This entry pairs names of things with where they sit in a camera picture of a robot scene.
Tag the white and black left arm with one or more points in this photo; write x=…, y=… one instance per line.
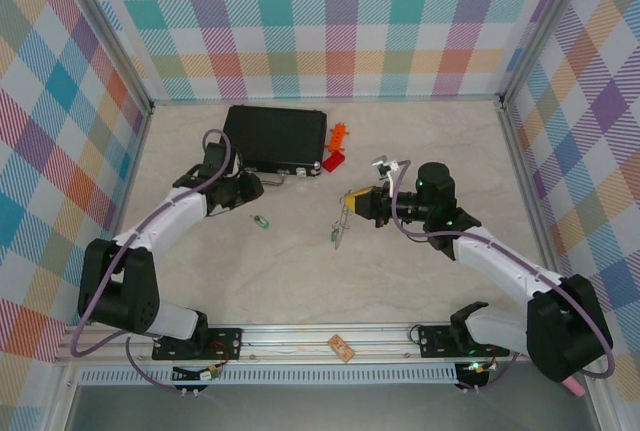
x=165, y=211

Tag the small electronics module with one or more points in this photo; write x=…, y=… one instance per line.
x=472, y=373
x=207, y=374

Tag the grey metal base panel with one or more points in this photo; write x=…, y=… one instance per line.
x=325, y=408

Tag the aluminium frame bar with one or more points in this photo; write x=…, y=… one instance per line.
x=131, y=166
x=524, y=176

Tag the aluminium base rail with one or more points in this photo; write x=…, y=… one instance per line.
x=300, y=338

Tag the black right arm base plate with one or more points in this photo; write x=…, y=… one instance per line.
x=430, y=338

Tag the red block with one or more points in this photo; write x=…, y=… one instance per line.
x=334, y=162

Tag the pink marker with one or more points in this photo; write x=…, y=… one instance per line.
x=574, y=386

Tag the orange plastic toy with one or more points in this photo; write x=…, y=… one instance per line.
x=339, y=137

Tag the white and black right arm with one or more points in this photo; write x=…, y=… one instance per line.
x=500, y=261

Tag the aluminium frame post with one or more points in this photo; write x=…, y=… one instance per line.
x=114, y=31
x=541, y=26

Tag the black hard case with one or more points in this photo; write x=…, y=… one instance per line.
x=275, y=136

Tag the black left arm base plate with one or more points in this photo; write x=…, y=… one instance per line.
x=225, y=341

